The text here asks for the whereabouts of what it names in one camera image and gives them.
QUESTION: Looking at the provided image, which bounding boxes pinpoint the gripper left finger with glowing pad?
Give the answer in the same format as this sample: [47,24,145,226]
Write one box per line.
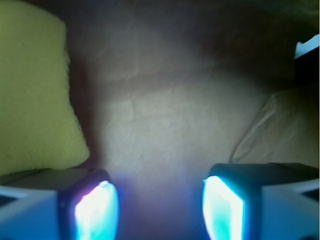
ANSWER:
[0,168,120,240]

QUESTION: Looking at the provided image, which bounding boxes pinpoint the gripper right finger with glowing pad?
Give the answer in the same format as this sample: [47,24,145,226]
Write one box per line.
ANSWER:
[202,163,320,240]

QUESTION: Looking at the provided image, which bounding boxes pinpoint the yellow sponge with green pad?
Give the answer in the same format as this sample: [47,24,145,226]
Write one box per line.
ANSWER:
[0,0,90,175]

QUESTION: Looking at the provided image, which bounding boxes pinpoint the brown paper bag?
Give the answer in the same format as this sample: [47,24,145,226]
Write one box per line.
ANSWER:
[44,0,318,240]

